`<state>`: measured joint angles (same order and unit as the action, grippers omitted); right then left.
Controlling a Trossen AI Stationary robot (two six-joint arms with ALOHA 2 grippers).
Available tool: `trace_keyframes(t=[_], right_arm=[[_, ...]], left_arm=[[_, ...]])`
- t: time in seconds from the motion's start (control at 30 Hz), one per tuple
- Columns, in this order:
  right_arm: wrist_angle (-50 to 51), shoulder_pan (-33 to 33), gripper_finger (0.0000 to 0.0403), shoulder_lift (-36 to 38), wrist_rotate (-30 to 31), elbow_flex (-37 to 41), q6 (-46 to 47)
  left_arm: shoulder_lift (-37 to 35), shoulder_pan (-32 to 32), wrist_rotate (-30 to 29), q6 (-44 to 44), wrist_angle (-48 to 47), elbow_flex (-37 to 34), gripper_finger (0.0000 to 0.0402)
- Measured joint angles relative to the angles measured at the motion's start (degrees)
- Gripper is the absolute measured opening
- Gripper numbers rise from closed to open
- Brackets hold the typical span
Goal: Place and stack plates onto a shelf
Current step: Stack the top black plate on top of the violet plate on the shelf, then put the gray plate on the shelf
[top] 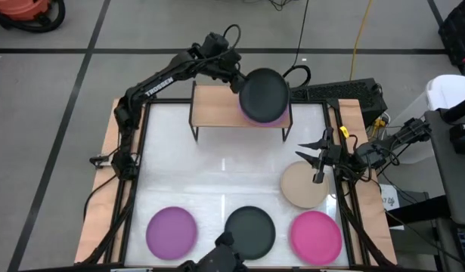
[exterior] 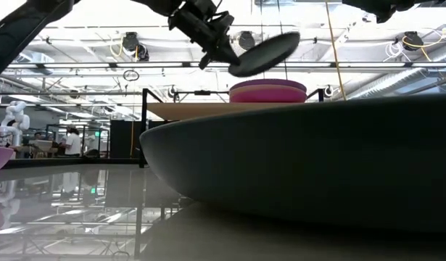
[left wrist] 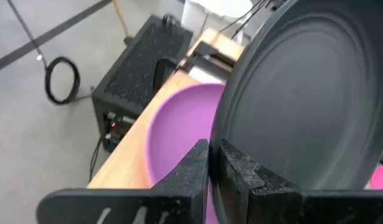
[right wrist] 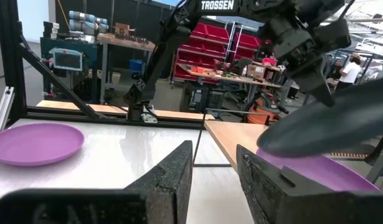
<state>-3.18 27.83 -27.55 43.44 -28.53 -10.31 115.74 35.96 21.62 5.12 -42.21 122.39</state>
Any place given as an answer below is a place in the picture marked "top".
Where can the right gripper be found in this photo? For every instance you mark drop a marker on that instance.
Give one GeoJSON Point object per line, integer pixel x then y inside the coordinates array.
{"type": "Point", "coordinates": [332, 155]}

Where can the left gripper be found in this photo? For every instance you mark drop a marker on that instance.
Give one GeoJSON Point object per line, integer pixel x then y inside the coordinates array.
{"type": "Point", "coordinates": [228, 68]}

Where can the black plate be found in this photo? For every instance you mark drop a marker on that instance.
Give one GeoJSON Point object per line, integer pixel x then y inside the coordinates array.
{"type": "Point", "coordinates": [255, 230]}
{"type": "Point", "coordinates": [264, 96]}

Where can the beige plate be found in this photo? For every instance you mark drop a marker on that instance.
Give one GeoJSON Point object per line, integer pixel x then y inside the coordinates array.
{"type": "Point", "coordinates": [300, 189]}

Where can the textured purple plate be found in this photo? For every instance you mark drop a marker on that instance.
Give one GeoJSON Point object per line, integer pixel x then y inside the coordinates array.
{"type": "Point", "coordinates": [266, 124]}

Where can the magenta plate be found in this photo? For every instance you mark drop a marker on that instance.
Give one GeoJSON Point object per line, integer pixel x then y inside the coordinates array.
{"type": "Point", "coordinates": [316, 238]}

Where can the smooth purple plate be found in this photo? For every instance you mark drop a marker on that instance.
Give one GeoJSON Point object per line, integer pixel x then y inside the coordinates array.
{"type": "Point", "coordinates": [171, 233]}

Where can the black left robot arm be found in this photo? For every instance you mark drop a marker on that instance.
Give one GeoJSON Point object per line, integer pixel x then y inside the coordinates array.
{"type": "Point", "coordinates": [156, 85]}

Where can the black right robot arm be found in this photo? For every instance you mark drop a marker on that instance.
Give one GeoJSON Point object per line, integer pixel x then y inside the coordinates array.
{"type": "Point", "coordinates": [413, 132]}

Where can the wooden shelf with black legs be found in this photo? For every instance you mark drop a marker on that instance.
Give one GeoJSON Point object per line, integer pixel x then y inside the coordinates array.
{"type": "Point", "coordinates": [213, 106]}

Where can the yellow power plug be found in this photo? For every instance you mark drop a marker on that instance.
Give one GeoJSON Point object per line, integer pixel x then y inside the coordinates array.
{"type": "Point", "coordinates": [379, 122]}

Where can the white paper label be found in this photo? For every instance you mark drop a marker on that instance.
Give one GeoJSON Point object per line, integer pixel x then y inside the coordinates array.
{"type": "Point", "coordinates": [391, 201]}

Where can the grey desk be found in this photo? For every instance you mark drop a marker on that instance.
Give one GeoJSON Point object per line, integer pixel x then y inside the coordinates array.
{"type": "Point", "coordinates": [455, 181]}

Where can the black desk device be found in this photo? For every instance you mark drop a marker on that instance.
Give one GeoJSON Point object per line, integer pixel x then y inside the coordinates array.
{"type": "Point", "coordinates": [460, 140]}

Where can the white bin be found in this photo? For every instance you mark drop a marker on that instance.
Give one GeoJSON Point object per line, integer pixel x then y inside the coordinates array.
{"type": "Point", "coordinates": [449, 90]}

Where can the black chair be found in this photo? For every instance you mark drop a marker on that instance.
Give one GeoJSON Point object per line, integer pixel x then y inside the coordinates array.
{"type": "Point", "coordinates": [459, 34]}

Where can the orange vacuum cleaner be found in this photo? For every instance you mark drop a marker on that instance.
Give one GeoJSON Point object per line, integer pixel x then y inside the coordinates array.
{"type": "Point", "coordinates": [60, 15]}

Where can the orange shop vacuum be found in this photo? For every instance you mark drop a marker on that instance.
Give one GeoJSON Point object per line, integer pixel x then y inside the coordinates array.
{"type": "Point", "coordinates": [24, 7]}

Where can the black metal table frame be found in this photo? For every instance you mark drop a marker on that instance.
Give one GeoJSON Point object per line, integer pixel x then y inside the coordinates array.
{"type": "Point", "coordinates": [168, 101]}

